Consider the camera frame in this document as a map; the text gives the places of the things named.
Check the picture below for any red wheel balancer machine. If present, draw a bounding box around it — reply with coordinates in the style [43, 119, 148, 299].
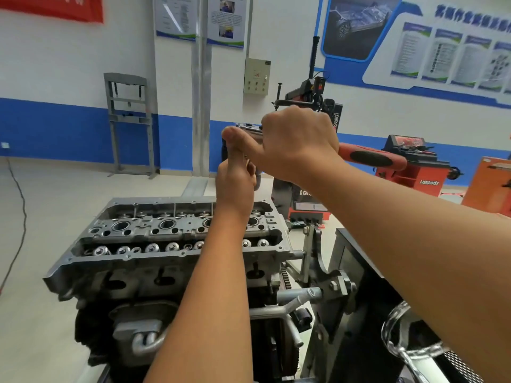
[375, 134, 464, 198]

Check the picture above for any chrome handwheel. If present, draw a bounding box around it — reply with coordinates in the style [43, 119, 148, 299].
[380, 301, 450, 383]

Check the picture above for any red black handled ratchet wrench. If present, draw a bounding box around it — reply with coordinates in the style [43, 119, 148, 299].
[236, 123, 409, 173]

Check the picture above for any orange workshop machine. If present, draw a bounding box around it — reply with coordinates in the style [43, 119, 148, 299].
[460, 155, 511, 218]

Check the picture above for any black floor cable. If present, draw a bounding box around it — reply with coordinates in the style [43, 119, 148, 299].
[0, 156, 28, 296]

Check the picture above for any grey car engine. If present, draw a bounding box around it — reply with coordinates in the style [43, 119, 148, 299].
[43, 196, 317, 383]

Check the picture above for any beige electrical control box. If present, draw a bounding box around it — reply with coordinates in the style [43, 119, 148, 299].
[243, 57, 271, 96]

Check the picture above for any person's left forearm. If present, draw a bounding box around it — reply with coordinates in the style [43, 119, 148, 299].
[143, 203, 277, 383]

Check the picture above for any person's left hand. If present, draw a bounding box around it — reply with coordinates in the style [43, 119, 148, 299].
[215, 147, 258, 219]

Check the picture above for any red banner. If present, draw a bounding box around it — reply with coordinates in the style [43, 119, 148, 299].
[0, 0, 104, 24]

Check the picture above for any black metal engine stand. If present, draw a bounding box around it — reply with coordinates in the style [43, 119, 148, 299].
[279, 224, 485, 383]

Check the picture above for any white wall poster with photos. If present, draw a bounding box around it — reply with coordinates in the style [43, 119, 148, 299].
[206, 0, 248, 50]

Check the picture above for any blue white wall display board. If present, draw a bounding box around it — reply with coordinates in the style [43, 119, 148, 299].
[313, 0, 511, 110]

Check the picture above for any grey metal column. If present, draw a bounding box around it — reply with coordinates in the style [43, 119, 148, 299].
[182, 36, 213, 198]

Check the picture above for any black red tire changer machine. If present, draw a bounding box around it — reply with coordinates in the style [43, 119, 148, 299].
[273, 36, 345, 224]

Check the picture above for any grey hydraulic press frame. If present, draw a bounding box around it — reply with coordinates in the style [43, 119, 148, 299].
[103, 73, 160, 180]

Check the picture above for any person's right forearm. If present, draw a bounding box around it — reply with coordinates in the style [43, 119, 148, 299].
[295, 153, 511, 383]

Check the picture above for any person's right hand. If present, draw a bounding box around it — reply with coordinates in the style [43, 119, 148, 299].
[221, 105, 345, 187]

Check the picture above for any white wall poster green edge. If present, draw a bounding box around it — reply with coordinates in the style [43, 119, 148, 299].
[153, 0, 199, 41]

